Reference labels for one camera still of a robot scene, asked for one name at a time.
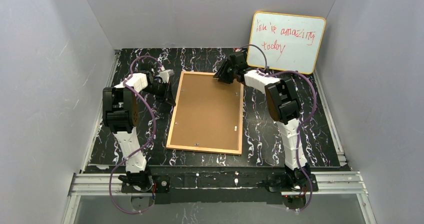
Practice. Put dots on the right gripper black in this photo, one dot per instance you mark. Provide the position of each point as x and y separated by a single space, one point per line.
226 72

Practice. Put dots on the aluminium rail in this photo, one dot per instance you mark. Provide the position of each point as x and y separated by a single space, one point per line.
103 184

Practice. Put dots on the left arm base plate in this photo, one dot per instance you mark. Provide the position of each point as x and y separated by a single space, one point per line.
141 183

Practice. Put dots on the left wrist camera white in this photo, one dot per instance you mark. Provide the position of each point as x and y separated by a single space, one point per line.
165 75

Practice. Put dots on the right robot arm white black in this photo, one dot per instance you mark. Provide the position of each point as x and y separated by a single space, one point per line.
282 102

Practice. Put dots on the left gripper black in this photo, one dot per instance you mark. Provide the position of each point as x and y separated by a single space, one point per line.
164 90

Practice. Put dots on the whiteboard with orange rim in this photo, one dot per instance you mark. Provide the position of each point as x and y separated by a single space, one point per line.
285 42

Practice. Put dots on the brown cardboard backing board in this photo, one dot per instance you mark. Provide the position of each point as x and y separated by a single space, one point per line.
207 111

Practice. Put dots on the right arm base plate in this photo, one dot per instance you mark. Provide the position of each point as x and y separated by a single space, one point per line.
282 183

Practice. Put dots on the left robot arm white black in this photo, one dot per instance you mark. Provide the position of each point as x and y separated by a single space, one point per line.
120 111

